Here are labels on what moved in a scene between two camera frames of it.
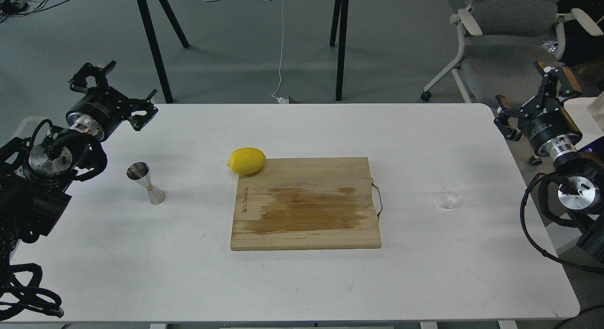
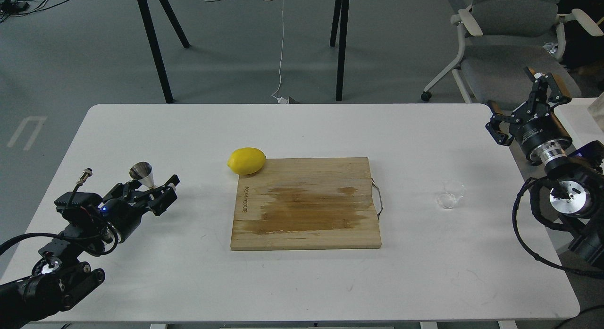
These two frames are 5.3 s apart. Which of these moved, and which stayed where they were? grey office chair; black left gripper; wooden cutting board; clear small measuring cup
Moved: black left gripper
Stayed: wooden cutting board; clear small measuring cup; grey office chair
